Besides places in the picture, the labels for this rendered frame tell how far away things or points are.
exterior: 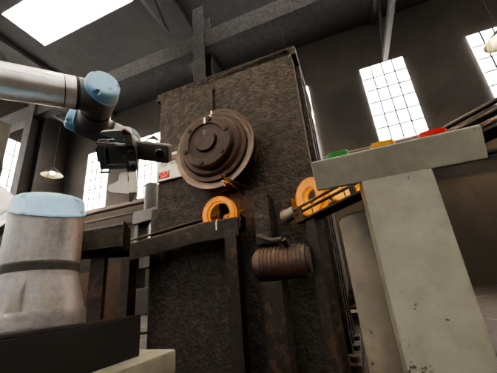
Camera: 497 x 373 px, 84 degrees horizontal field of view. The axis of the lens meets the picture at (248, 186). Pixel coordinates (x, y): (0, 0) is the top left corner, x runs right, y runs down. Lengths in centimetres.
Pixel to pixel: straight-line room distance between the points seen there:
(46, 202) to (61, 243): 8
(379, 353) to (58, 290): 55
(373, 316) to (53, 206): 60
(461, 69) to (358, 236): 883
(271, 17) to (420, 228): 571
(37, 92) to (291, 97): 126
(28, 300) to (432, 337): 56
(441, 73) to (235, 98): 781
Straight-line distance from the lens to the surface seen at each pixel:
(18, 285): 55
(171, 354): 59
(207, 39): 636
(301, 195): 113
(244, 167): 138
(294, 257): 104
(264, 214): 127
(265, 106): 169
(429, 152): 49
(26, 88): 74
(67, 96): 75
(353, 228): 60
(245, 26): 611
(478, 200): 791
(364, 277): 59
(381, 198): 46
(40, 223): 57
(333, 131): 826
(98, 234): 157
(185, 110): 196
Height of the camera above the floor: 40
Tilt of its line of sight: 20 degrees up
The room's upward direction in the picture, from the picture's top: 5 degrees counter-clockwise
